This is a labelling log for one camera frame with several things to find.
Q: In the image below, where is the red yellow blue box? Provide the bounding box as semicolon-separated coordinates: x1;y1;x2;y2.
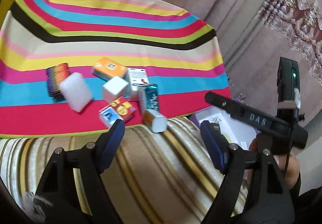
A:
99;96;136;129

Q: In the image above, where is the rainbow striped cloth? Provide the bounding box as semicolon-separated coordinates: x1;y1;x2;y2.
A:
1;0;230;138

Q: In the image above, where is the teal foil box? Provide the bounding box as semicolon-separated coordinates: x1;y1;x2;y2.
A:
137;83;159;113

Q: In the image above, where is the green round sponge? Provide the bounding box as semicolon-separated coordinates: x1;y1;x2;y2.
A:
222;133;234;143

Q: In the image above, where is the black camera with green light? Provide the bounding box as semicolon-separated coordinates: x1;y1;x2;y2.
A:
277;57;301;123

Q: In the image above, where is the purple storage box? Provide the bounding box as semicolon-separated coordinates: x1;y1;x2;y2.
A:
188;106;258;150

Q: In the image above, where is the white foam sponge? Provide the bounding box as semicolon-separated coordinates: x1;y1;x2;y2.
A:
59;72;93;113

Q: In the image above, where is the orange tissue pack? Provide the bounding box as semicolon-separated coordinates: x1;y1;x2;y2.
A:
92;57;127;81

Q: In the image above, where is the white blue medicine box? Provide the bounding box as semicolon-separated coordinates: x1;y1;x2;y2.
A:
126;68;149;101

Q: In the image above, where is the small white cube box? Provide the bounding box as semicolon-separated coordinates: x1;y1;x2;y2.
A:
102;76;129;103

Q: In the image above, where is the person right hand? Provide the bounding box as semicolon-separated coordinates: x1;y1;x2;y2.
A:
247;138;301;190

